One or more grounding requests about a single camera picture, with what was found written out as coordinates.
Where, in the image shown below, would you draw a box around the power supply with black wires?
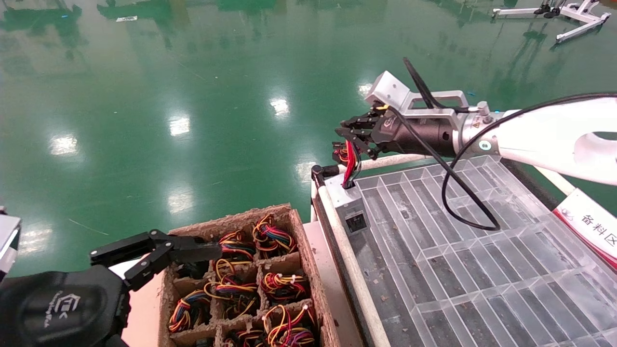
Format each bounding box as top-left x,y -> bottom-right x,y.
175,262 -> 213,281

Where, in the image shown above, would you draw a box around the clear plastic divider tray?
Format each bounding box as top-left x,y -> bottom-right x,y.
354,154 -> 617,347

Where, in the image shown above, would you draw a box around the white red printed sign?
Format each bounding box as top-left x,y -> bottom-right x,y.
553,189 -> 617,271

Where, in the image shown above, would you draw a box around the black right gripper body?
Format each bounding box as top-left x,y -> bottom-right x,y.
378,113 -> 465,157

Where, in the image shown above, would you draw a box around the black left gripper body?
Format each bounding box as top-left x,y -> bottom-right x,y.
0,264 -> 132,347

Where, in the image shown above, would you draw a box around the short black camera cable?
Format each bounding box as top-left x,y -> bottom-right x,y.
402,57 -> 483,115

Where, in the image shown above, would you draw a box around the white metal stand base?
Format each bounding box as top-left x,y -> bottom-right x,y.
492,0 -> 612,45

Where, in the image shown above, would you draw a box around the white pipe cart frame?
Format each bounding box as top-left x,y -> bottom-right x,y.
311,153 -> 577,347

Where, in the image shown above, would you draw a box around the brown pulp cardboard divider box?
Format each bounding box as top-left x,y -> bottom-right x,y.
161,203 -> 340,347

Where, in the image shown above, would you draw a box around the power supply with colourful wires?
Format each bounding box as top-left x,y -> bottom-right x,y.
203,260 -> 261,319
215,230 -> 257,265
252,215 -> 296,259
168,288 -> 213,334
260,303 -> 317,347
223,328 -> 267,347
260,271 -> 309,304

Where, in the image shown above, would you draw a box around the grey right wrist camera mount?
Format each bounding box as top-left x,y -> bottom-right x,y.
365,71 -> 470,121

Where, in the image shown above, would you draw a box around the silver power supply red wires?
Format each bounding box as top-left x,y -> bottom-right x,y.
324,139 -> 370,237

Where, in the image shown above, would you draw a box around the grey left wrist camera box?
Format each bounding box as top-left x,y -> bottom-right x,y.
0,207 -> 22,281

